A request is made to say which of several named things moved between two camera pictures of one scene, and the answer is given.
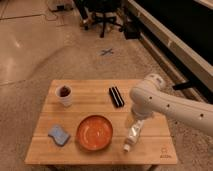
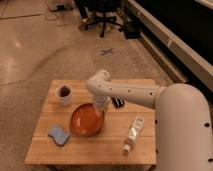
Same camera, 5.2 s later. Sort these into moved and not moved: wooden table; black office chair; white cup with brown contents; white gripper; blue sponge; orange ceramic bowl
Moved: orange ceramic bowl; white gripper
Not moved: wooden table; black office chair; blue sponge; white cup with brown contents
